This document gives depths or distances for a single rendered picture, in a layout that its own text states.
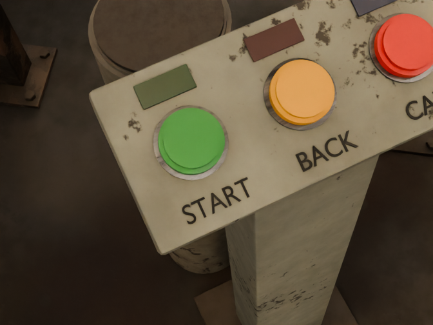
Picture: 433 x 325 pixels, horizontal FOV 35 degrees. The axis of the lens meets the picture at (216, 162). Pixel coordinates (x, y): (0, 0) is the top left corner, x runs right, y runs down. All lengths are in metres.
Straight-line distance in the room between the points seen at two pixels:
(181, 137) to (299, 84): 0.08
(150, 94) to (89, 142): 0.71
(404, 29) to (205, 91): 0.13
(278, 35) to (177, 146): 0.10
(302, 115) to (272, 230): 0.13
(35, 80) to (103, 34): 0.64
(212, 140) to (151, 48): 0.17
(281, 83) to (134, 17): 0.19
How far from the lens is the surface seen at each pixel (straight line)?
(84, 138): 1.13
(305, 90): 0.42
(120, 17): 0.58
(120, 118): 0.42
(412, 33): 0.45
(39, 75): 1.21
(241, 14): 1.23
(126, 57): 0.56
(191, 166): 0.40
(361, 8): 0.46
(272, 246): 0.55
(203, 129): 0.41
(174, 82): 0.42
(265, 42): 0.44
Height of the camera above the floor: 0.97
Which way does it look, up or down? 64 degrees down
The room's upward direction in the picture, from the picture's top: 8 degrees counter-clockwise
